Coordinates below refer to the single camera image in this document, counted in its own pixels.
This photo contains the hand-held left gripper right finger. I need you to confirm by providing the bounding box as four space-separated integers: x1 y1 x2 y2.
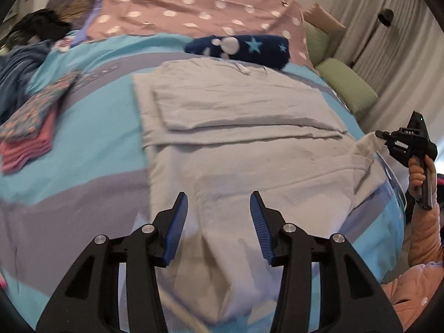
250 191 403 333

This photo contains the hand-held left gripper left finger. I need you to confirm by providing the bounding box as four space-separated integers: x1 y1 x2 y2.
36 191 188 333

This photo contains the grey long-sleeve shirt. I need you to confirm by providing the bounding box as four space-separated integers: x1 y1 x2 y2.
133 59 389 325

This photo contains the person's right forearm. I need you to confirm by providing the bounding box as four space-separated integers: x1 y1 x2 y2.
402 194 444 271

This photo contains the pile of dark clothes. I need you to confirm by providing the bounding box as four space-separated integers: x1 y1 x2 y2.
10 9 72 40

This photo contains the person's right hand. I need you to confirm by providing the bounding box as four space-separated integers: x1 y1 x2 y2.
407 156 427 199

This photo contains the green pillow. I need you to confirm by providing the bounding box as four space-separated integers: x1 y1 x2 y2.
304 21 330 66
315 58 379 114

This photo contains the white pleated curtain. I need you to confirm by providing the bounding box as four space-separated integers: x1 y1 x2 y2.
329 0 444 181

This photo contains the black floor lamp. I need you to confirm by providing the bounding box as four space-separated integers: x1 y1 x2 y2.
377 9 395 26

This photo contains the blue grey patterned bedspread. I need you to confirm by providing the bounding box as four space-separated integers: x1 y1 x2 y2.
0 29 406 333

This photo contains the tan pillow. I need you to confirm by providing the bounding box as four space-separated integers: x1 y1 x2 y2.
303 3 347 37

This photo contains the navy star-print blanket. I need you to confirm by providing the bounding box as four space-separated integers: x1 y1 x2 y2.
184 35 291 70

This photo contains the person's pink quilted jacket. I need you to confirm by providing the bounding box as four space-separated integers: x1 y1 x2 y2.
380 262 444 323

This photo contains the pink folded cloth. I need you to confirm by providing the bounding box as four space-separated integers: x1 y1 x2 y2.
2 107 59 176

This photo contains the floral folded cloth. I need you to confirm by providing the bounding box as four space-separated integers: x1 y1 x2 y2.
0 71 80 143

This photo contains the dark blue blanket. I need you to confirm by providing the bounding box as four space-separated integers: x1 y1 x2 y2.
0 38 58 118

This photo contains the pink polka dot sheet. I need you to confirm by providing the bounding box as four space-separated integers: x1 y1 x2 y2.
85 0 309 66

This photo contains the patterned headboard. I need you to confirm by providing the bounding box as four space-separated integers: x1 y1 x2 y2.
47 0 105 28

